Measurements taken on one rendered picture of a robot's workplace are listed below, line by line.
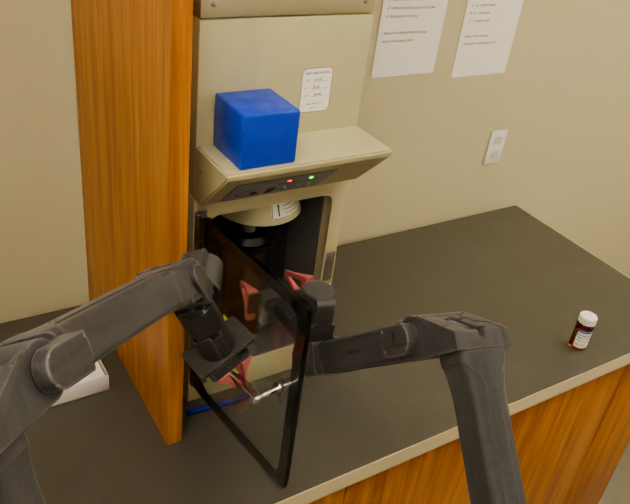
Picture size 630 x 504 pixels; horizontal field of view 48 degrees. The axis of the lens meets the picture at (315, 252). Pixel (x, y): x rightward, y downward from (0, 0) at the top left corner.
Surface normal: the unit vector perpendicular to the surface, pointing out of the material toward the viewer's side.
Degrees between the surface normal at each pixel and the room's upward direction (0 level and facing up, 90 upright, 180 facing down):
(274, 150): 90
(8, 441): 64
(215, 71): 90
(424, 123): 90
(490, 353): 43
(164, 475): 0
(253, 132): 90
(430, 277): 0
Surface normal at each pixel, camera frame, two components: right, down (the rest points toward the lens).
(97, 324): 0.93, -0.29
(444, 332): -0.92, 0.04
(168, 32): -0.84, 0.19
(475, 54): 0.52, 0.51
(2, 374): -0.33, -0.76
